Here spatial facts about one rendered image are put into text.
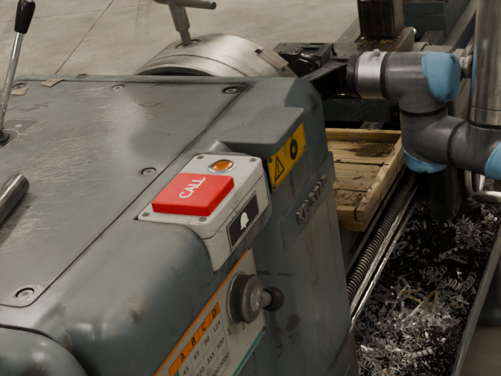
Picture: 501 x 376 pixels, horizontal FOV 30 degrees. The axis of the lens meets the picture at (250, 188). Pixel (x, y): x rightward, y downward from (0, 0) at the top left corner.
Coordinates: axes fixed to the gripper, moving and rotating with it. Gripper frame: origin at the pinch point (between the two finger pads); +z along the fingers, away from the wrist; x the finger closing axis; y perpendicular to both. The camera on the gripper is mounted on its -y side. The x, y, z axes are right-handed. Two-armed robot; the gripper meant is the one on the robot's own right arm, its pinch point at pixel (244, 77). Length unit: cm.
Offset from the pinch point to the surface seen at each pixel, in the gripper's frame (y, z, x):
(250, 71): -22.4, -13.2, 10.4
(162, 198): -67, -25, 16
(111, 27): 327, 263, -110
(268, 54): -12.3, -11.3, 9.1
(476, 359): 68, -19, -110
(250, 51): -17.6, -11.2, 11.6
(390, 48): 34.9, -14.0, -8.1
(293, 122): -47, -30, 15
